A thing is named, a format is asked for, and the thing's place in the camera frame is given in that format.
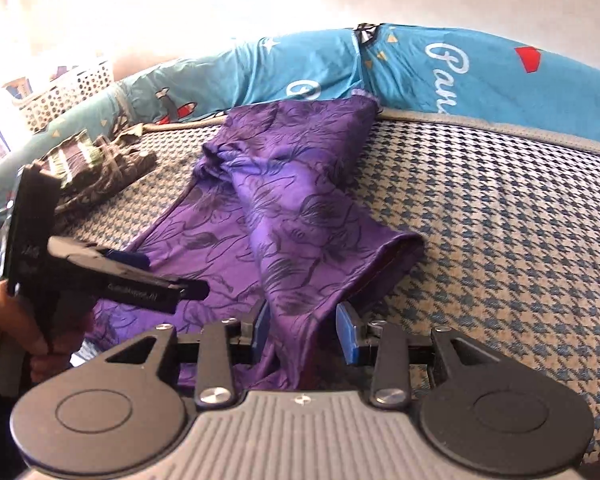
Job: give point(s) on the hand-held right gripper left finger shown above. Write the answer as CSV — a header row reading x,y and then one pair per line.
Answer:
x,y
261,332

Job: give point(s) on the person's left hand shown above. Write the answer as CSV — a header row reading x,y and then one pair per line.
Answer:
x,y
10,320

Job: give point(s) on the white plastic laundry basket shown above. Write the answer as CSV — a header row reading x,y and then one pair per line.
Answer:
x,y
65,95

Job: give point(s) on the green striped garment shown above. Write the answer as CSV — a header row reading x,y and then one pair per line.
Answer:
x,y
75,160

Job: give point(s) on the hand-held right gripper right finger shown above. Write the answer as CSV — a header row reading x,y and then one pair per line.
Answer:
x,y
347,335

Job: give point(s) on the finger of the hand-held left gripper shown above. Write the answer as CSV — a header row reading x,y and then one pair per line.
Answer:
x,y
130,285
127,260

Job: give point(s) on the dark floral garment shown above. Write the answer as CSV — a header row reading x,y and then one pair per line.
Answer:
x,y
120,170

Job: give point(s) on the blue printed bolster pillows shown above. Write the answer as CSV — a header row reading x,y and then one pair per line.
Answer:
x,y
430,75

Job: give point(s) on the purple floral top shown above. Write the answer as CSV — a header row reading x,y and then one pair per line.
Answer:
x,y
290,210

